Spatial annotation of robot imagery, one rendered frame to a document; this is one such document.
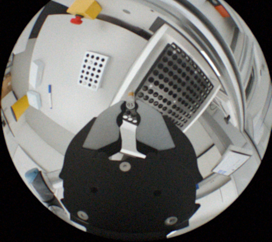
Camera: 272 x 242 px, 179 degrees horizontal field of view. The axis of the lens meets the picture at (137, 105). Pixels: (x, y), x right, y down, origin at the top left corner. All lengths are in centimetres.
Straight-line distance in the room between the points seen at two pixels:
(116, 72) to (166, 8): 27
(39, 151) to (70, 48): 325
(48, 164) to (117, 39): 330
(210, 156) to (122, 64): 309
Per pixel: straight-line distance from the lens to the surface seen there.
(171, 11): 15
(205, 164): 316
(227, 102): 37
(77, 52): 40
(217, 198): 351
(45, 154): 341
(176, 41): 29
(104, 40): 36
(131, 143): 33
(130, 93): 15
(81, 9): 26
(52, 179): 47
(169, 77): 22
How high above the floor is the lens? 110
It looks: 60 degrees down
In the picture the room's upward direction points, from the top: 175 degrees clockwise
